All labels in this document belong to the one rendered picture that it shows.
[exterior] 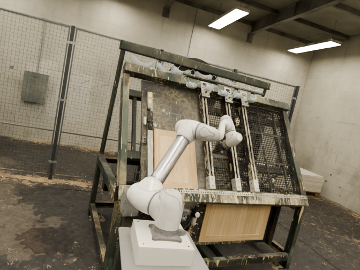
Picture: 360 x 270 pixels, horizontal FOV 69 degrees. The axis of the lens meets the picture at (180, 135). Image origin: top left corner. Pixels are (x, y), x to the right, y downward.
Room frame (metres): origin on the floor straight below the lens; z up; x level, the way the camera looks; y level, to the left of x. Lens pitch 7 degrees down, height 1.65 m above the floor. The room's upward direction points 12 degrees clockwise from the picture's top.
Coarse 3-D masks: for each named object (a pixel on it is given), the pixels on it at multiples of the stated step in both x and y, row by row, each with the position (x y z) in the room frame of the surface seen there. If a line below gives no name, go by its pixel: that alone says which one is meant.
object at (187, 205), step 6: (186, 204) 2.27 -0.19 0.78; (192, 204) 2.30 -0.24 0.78; (198, 204) 2.32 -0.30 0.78; (186, 210) 2.18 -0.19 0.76; (192, 210) 2.27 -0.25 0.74; (198, 210) 2.27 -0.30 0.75; (150, 216) 2.13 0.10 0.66; (186, 216) 2.28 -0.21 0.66; (192, 216) 2.27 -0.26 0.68; (198, 216) 2.23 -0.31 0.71; (186, 222) 2.29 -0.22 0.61; (192, 222) 2.25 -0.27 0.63
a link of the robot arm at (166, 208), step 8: (160, 192) 1.58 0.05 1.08; (168, 192) 1.50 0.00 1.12; (176, 192) 1.53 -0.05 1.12; (152, 200) 1.52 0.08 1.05; (160, 200) 1.49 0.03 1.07; (168, 200) 1.47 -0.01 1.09; (176, 200) 1.48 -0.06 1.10; (152, 208) 1.50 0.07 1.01; (160, 208) 1.47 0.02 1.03; (168, 208) 1.45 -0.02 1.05; (176, 208) 1.46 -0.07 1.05; (152, 216) 1.51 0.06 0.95; (160, 216) 1.46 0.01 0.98; (168, 216) 1.45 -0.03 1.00; (176, 216) 1.46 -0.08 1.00; (160, 224) 1.46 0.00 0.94; (168, 224) 1.45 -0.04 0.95; (176, 224) 1.47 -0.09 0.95
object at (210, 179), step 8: (200, 96) 2.95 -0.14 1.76; (208, 96) 2.91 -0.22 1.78; (200, 104) 2.91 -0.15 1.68; (200, 112) 2.87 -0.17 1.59; (200, 120) 2.84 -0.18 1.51; (208, 120) 2.81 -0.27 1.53; (208, 144) 2.67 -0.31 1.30; (208, 152) 2.61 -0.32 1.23; (208, 160) 2.56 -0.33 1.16; (208, 168) 2.52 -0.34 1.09; (208, 176) 2.49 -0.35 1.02; (208, 184) 2.46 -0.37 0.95
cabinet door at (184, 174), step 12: (156, 132) 2.50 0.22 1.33; (168, 132) 2.56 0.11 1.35; (156, 144) 2.44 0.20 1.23; (168, 144) 2.50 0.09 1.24; (192, 144) 2.63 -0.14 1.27; (156, 156) 2.37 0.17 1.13; (192, 156) 2.56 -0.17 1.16; (180, 168) 2.43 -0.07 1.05; (192, 168) 2.49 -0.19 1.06; (168, 180) 2.32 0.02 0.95; (180, 180) 2.38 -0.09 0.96; (192, 180) 2.43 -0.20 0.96
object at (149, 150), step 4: (148, 92) 2.65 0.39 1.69; (148, 96) 2.62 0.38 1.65; (152, 96) 2.64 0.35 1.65; (148, 100) 2.60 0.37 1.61; (152, 100) 2.62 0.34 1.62; (148, 104) 2.58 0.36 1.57; (152, 104) 2.60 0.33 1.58; (152, 108) 2.58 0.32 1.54; (148, 132) 2.43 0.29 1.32; (152, 132) 2.45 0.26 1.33; (148, 136) 2.41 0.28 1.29; (152, 136) 2.43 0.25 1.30; (148, 140) 2.39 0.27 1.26; (152, 140) 2.41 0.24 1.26; (148, 144) 2.37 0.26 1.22; (152, 144) 2.39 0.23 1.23; (148, 148) 2.35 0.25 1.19; (152, 148) 2.37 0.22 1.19; (148, 152) 2.33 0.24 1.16; (152, 152) 2.35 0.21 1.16; (148, 156) 2.31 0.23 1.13; (152, 156) 2.33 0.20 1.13; (148, 160) 2.30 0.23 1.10; (152, 160) 2.31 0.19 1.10; (148, 164) 2.28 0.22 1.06; (152, 164) 2.29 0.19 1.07; (148, 168) 2.26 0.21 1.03; (152, 168) 2.28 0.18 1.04; (148, 172) 2.24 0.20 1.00; (152, 172) 2.26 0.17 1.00; (148, 176) 2.22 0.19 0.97
